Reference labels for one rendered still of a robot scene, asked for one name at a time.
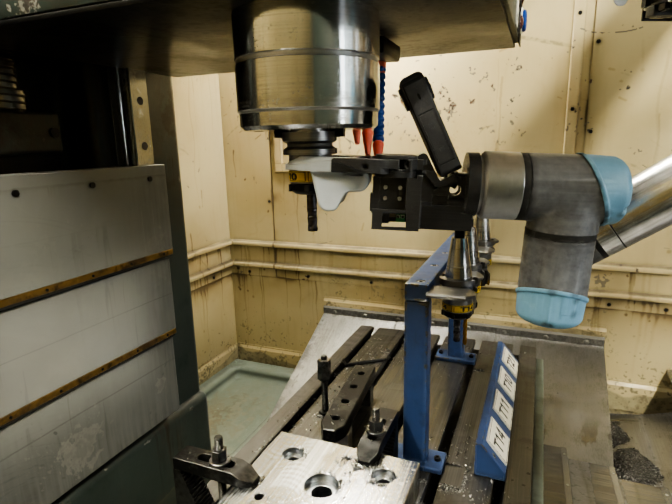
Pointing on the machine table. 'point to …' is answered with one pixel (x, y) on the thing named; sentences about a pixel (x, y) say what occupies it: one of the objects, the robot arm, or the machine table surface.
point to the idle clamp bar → (340, 433)
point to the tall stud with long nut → (324, 380)
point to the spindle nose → (306, 65)
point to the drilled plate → (274, 477)
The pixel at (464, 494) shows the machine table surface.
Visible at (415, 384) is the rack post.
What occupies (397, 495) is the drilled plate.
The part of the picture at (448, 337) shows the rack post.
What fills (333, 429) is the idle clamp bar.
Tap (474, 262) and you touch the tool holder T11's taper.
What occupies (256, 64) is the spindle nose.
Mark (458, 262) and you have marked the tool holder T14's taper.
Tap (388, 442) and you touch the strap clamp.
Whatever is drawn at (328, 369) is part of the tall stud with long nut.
